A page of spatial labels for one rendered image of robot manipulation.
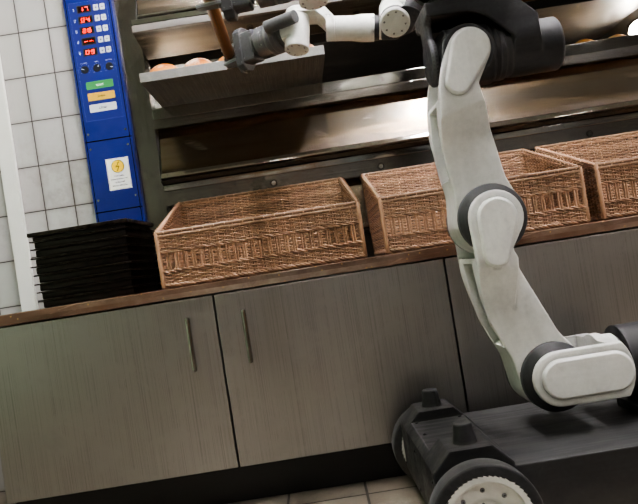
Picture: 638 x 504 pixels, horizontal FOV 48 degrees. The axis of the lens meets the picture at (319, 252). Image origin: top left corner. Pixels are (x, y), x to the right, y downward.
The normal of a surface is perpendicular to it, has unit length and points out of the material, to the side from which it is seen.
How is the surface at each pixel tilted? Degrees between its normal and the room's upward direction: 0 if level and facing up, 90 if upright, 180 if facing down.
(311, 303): 90
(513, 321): 90
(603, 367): 90
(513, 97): 70
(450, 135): 114
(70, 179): 90
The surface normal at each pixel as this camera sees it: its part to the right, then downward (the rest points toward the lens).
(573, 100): -0.05, -0.35
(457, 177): 0.02, -0.02
